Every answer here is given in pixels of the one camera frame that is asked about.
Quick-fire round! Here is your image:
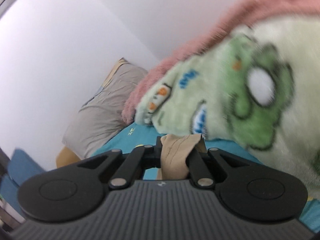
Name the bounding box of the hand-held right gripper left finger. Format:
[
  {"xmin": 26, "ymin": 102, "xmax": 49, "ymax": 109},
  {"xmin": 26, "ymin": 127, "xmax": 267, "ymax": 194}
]
[{"xmin": 77, "ymin": 136, "xmax": 163, "ymax": 190}]

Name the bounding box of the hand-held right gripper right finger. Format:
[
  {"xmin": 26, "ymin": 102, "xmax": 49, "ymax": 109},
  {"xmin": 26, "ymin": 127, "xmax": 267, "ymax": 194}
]
[{"xmin": 186, "ymin": 135, "xmax": 262, "ymax": 189}]

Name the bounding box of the tan printed t-shirt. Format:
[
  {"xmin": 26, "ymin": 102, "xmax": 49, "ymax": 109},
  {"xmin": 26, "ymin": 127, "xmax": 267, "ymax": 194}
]
[{"xmin": 156, "ymin": 134, "xmax": 208, "ymax": 180}]

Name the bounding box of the teal printed bed sheet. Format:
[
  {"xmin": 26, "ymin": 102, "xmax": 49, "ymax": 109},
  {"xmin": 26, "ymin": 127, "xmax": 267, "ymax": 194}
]
[{"xmin": 90, "ymin": 122, "xmax": 320, "ymax": 233}]

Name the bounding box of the grey pillow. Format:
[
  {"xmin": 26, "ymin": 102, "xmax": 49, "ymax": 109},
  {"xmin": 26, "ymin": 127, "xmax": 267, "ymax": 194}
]
[{"xmin": 62, "ymin": 64, "xmax": 149, "ymax": 159}]

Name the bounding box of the green cartoon printed blanket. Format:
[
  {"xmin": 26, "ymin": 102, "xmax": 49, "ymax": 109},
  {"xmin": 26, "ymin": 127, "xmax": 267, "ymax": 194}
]
[{"xmin": 135, "ymin": 17, "xmax": 320, "ymax": 198}]

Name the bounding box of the tan bed headboard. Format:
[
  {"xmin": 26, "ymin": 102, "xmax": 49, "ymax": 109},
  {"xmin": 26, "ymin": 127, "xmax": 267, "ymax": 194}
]
[{"xmin": 55, "ymin": 146, "xmax": 82, "ymax": 168}]

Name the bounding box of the pink fuzzy blanket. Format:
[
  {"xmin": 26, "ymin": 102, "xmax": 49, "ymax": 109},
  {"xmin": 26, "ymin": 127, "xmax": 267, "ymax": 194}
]
[{"xmin": 121, "ymin": 0, "xmax": 320, "ymax": 125}]

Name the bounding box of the blue covered chair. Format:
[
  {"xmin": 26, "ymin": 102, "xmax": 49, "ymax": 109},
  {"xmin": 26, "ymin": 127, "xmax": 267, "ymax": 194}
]
[{"xmin": 0, "ymin": 147, "xmax": 47, "ymax": 213}]

